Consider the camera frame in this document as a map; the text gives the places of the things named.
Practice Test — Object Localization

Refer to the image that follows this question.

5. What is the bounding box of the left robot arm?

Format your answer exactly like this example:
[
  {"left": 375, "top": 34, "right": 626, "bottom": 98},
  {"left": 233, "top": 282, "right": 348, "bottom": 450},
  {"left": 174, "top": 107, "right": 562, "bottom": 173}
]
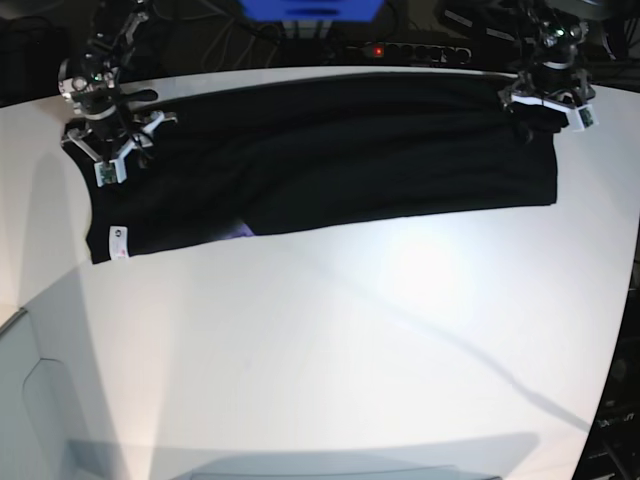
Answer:
[{"left": 499, "top": 1, "right": 597, "bottom": 143}]

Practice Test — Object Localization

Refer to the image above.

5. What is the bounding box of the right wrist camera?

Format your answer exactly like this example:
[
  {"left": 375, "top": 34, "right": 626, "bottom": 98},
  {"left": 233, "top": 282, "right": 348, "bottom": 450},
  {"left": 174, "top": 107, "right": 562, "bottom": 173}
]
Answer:
[{"left": 94, "top": 158, "right": 127, "bottom": 188}]

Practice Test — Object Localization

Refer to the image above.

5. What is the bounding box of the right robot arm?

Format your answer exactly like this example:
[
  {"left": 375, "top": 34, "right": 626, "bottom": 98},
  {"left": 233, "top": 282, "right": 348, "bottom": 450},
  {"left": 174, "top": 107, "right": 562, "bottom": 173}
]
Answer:
[{"left": 57, "top": 1, "right": 178, "bottom": 186}]

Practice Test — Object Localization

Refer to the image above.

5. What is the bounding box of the blue box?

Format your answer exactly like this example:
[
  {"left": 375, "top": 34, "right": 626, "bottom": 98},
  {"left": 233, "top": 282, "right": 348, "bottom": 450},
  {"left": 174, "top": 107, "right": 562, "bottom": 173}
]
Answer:
[{"left": 239, "top": 0, "right": 384, "bottom": 22}]

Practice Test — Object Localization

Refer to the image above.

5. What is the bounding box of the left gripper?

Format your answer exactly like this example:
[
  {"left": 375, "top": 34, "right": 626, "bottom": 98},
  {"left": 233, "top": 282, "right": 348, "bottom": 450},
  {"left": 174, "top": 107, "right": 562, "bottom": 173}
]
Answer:
[{"left": 498, "top": 62, "right": 595, "bottom": 145}]

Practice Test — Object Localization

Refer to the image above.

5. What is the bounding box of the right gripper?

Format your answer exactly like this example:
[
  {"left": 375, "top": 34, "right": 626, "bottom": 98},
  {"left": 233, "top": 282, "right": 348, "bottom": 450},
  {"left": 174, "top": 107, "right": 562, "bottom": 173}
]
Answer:
[{"left": 61, "top": 107, "right": 178, "bottom": 169}]

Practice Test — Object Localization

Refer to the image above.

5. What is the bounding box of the black T-shirt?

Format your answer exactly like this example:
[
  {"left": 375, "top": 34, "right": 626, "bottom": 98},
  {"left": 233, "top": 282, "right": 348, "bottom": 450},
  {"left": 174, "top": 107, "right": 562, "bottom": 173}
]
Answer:
[{"left": 72, "top": 73, "right": 564, "bottom": 264}]

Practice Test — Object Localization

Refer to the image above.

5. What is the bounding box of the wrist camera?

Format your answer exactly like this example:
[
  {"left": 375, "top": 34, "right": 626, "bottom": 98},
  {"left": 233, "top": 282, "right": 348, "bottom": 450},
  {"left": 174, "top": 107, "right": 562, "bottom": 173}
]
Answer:
[
  {"left": 94, "top": 158, "right": 127, "bottom": 188},
  {"left": 567, "top": 103, "right": 599, "bottom": 132}
]

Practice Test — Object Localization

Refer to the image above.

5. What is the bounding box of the black power strip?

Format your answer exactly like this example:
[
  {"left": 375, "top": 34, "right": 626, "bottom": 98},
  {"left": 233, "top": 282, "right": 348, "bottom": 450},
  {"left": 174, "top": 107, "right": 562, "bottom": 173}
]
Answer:
[{"left": 345, "top": 43, "right": 473, "bottom": 67}]

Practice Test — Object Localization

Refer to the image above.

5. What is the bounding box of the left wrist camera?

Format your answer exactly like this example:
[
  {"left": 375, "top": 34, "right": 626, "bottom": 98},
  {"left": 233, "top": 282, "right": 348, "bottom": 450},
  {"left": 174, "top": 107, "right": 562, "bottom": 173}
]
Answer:
[{"left": 567, "top": 103, "right": 599, "bottom": 132}]

